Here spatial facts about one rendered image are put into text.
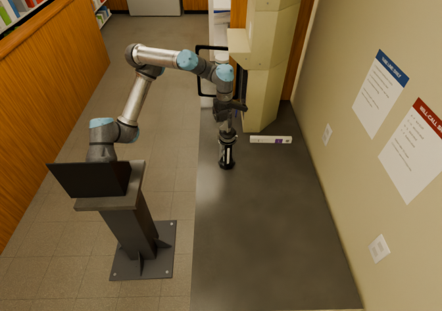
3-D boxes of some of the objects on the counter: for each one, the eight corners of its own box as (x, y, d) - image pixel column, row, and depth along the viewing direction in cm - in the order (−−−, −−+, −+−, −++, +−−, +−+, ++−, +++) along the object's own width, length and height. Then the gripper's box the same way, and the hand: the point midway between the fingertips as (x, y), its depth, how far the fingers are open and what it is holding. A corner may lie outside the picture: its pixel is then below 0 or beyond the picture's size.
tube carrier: (237, 167, 150) (240, 141, 135) (220, 171, 148) (220, 145, 133) (232, 154, 158) (233, 128, 142) (215, 157, 155) (215, 132, 140)
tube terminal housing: (271, 103, 196) (293, -9, 141) (279, 132, 174) (308, 11, 118) (239, 104, 196) (248, -9, 140) (243, 132, 173) (254, 11, 118)
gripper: (211, 93, 121) (212, 125, 136) (217, 106, 114) (217, 139, 129) (228, 89, 122) (227, 123, 138) (235, 102, 115) (233, 136, 131)
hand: (227, 128), depth 133 cm, fingers closed on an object, 3 cm apart
